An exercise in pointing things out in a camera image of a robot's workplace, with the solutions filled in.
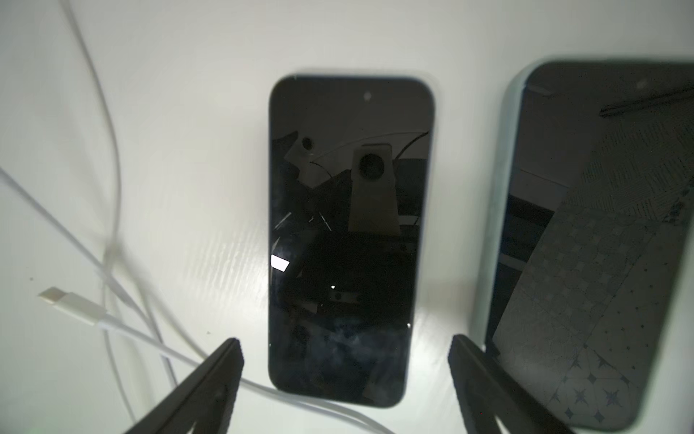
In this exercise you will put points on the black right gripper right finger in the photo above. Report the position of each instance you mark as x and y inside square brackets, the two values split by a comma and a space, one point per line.
[490, 399]

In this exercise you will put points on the grey-green case phone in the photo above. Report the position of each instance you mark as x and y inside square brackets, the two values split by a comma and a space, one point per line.
[589, 219]

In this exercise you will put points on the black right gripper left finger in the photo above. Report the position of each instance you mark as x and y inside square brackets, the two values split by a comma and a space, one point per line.
[204, 401]

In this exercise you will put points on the white charging cable blue phone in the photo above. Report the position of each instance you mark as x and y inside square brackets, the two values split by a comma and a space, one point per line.
[94, 315]

